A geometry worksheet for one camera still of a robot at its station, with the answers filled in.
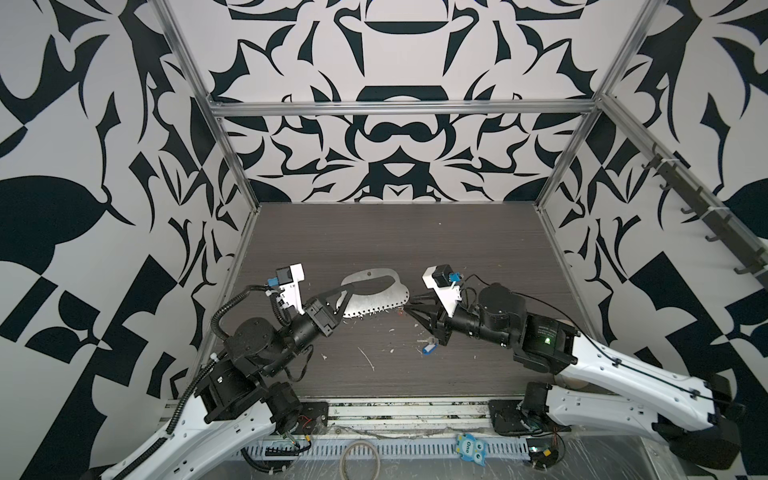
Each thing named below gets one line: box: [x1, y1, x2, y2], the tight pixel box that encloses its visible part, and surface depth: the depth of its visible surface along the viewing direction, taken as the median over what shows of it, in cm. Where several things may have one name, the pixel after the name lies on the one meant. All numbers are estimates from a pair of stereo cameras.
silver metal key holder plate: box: [341, 268, 410, 317], surface depth 61 cm
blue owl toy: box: [455, 433, 487, 467], surface depth 71 cm
